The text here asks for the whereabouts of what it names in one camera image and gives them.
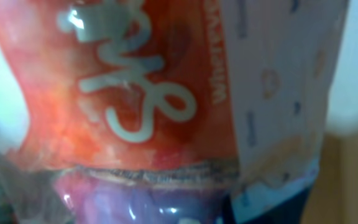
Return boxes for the Kleenex tissue multipack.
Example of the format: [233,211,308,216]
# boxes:
[0,0,349,223]

